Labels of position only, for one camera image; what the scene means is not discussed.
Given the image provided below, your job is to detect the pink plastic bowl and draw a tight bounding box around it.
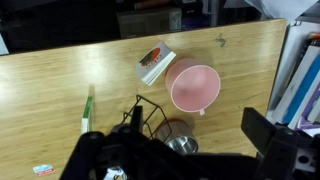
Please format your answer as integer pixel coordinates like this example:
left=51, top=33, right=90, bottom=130
left=165, top=58, right=221, bottom=115

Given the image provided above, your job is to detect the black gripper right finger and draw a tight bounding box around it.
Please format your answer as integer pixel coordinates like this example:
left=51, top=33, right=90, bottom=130
left=241, top=107, right=320, bottom=180

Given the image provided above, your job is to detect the stack of books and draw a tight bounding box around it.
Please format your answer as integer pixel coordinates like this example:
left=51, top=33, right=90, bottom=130
left=266, top=21, right=320, bottom=132

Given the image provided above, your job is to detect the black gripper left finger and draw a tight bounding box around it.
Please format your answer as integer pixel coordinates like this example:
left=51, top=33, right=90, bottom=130
left=112, top=106, right=144, bottom=133

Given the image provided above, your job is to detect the white colors board book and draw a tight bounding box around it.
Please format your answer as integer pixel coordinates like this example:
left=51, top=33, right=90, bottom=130
left=81, top=85, right=94, bottom=134

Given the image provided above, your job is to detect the white abc board book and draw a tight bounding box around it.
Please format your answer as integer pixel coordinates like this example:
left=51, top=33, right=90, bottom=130
left=136, top=42, right=176, bottom=86

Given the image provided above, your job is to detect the black wire rack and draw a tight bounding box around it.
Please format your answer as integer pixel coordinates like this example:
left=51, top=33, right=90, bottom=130
left=121, top=95, right=172, bottom=142

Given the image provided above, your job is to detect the large steel cup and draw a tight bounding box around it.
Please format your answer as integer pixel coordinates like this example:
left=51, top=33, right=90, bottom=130
left=155, top=119, right=198, bottom=155

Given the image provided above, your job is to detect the red white sticker label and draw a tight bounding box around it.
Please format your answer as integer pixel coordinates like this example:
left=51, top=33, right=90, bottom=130
left=33, top=164, right=55, bottom=176

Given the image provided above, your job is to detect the grey box behind table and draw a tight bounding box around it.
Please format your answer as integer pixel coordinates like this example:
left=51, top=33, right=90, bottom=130
left=117, top=7, right=182, bottom=38

